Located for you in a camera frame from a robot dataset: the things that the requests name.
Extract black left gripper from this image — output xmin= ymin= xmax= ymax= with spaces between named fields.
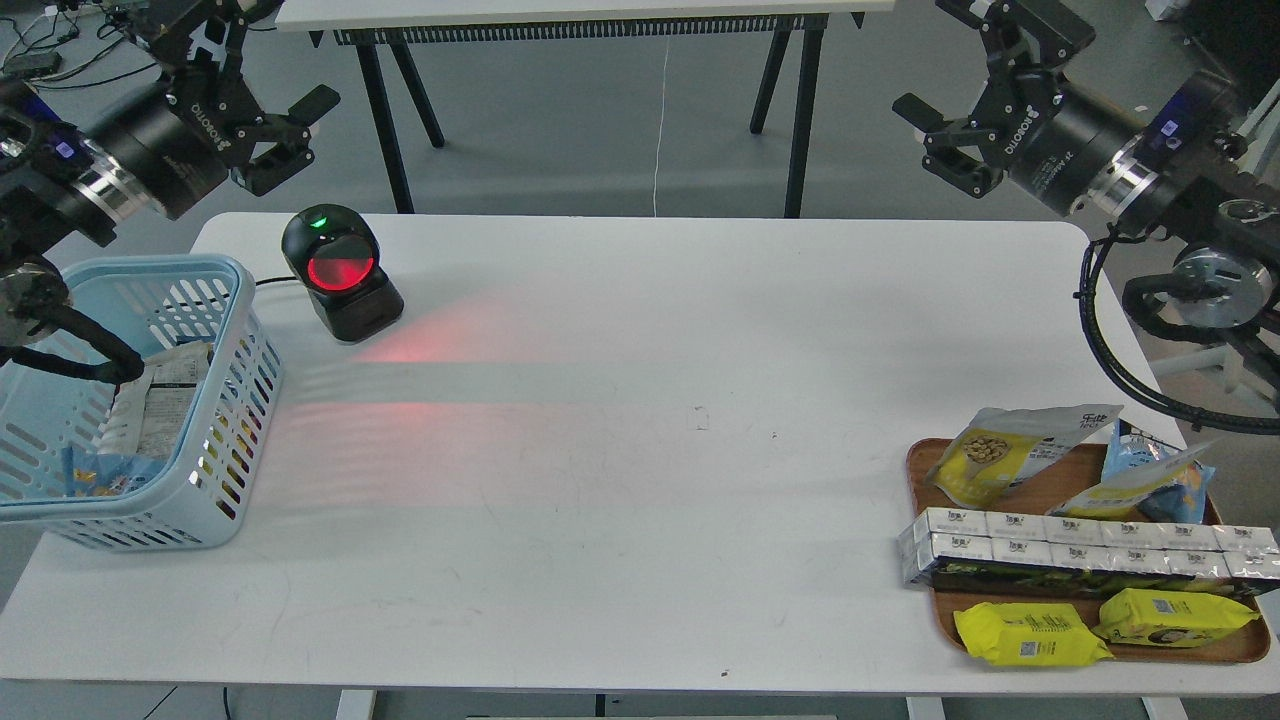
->
xmin=111 ymin=1 xmax=340 ymax=219

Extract yellow white snack pouch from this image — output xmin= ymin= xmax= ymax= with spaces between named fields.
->
xmin=925 ymin=404 xmax=1123 ymax=509

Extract yellow snack packet left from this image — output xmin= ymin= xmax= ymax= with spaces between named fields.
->
xmin=954 ymin=602 xmax=1114 ymax=667

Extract yellow snack packet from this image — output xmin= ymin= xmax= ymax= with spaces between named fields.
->
xmin=954 ymin=602 xmax=1114 ymax=667
xmin=1092 ymin=588 xmax=1261 ymax=648

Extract blue yellow snack bag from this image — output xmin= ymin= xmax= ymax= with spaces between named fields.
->
xmin=1048 ymin=420 xmax=1215 ymax=524

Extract white snack bag in basket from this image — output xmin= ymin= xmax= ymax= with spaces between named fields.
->
xmin=93 ymin=340 xmax=212 ymax=460

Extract brown wooden tray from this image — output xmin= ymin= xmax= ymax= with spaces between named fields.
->
xmin=906 ymin=438 xmax=1272 ymax=665

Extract blue snack bag in basket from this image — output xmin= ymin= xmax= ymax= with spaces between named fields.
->
xmin=60 ymin=446 xmax=165 ymax=498

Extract white hanging cable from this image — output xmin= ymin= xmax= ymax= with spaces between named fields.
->
xmin=652 ymin=38 xmax=669 ymax=218

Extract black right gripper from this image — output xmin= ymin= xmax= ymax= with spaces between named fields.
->
xmin=892 ymin=1 xmax=1140 ymax=217

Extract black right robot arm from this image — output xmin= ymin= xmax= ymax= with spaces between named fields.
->
xmin=893 ymin=1 xmax=1277 ymax=436

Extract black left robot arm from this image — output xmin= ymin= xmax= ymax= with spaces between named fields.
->
xmin=1 ymin=1 xmax=340 ymax=384

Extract silver multipack snack box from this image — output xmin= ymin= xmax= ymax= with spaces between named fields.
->
xmin=896 ymin=507 xmax=1279 ymax=600

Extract white background table black legs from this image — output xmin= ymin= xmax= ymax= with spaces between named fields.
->
xmin=275 ymin=0 xmax=896 ymax=219

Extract black barcode scanner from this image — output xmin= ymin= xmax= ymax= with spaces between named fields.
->
xmin=282 ymin=202 xmax=404 ymax=343

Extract light blue plastic basket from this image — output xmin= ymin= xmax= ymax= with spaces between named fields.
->
xmin=1 ymin=254 xmax=283 ymax=552

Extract black power adapter on floor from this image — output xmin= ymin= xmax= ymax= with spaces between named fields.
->
xmin=3 ymin=50 xmax=64 ymax=79

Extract yellow snack packet right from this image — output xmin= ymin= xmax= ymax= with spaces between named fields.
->
xmin=1092 ymin=588 xmax=1261 ymax=648

